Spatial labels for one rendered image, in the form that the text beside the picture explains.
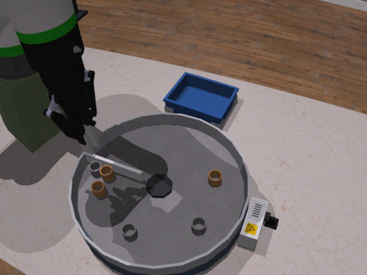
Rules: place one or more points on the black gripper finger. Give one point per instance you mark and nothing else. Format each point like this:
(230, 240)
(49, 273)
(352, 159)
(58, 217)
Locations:
(87, 100)
(72, 127)

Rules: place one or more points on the blue shallow tray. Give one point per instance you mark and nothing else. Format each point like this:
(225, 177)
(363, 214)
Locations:
(202, 98)

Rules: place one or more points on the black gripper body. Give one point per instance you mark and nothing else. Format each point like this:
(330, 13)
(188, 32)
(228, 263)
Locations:
(67, 78)

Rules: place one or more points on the grey metal bushing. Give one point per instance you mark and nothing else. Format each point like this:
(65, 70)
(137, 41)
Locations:
(93, 165)
(127, 226)
(198, 231)

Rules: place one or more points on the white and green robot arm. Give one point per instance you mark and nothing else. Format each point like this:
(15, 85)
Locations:
(37, 36)

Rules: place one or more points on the bronze bushing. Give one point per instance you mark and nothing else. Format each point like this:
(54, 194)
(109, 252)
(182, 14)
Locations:
(104, 169)
(96, 185)
(215, 173)

